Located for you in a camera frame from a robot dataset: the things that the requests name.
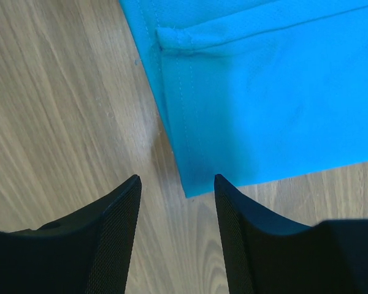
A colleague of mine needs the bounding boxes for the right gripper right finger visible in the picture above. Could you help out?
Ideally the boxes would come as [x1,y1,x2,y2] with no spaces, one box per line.
[214,175,368,293]

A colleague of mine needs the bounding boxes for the teal t shirt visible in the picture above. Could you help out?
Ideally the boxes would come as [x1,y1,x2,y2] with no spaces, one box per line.
[121,0,368,197]

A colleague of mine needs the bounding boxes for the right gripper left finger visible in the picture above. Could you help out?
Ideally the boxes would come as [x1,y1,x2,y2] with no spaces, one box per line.
[0,175,141,293]

